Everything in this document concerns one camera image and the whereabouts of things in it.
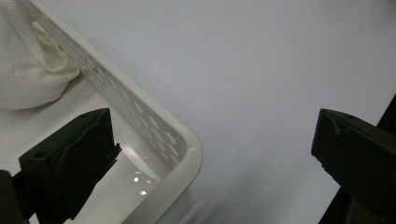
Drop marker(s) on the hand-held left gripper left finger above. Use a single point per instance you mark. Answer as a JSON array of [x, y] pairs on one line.
[[70, 161]]

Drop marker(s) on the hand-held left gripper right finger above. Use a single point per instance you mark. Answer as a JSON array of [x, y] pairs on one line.
[[351, 149]]

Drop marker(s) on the white cloth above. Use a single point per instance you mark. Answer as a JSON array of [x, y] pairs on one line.
[[28, 71]]

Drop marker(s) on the white perforated plastic basket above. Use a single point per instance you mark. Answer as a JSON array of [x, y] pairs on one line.
[[174, 124]]

